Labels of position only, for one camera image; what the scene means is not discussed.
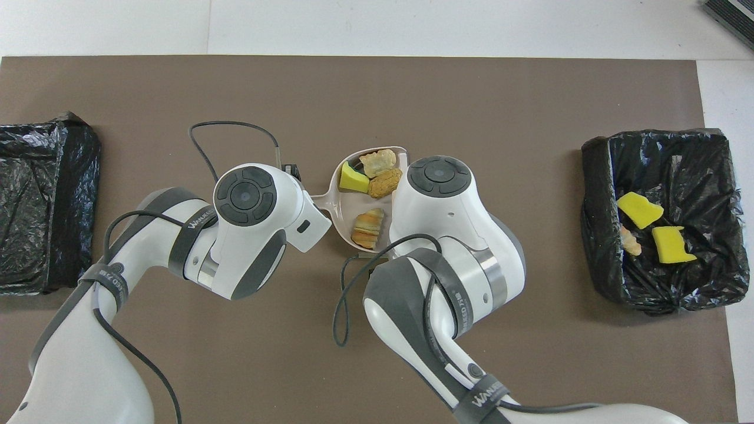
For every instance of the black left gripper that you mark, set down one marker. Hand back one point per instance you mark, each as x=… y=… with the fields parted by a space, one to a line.
x=293 y=174

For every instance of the small yellow sponge piece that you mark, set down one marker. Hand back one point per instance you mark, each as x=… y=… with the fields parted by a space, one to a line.
x=352 y=179

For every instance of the beige plastic dustpan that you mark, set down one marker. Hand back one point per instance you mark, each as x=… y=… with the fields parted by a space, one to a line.
x=344 y=206

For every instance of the pale bread chunk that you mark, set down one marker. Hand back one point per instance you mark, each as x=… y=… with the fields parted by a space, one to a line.
x=379 y=162

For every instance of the striped bread roll piece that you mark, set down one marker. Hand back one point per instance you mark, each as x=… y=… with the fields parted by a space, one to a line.
x=367 y=228

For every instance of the brown bread roll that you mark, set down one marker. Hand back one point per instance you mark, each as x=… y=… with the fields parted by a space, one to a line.
x=386 y=184

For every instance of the striped croissant piece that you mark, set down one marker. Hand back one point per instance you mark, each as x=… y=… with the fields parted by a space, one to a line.
x=631 y=241

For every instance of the green and yellow sponge piece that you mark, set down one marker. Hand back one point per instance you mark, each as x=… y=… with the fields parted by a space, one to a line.
x=639 y=211

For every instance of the notched yellow sponge piece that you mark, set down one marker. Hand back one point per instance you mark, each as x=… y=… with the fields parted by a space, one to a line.
x=671 y=246

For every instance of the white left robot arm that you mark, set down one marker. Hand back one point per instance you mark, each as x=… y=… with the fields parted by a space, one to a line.
x=253 y=247

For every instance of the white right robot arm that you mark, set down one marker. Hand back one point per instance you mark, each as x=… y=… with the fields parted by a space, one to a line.
x=447 y=235

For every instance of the bin lined with black bag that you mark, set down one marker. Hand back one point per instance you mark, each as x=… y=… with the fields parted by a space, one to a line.
x=707 y=176
x=53 y=247

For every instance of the brown table mat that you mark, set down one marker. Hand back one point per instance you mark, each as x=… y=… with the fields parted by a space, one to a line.
x=471 y=100

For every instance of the grey ribbed device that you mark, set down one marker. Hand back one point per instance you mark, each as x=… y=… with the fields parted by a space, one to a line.
x=736 y=15

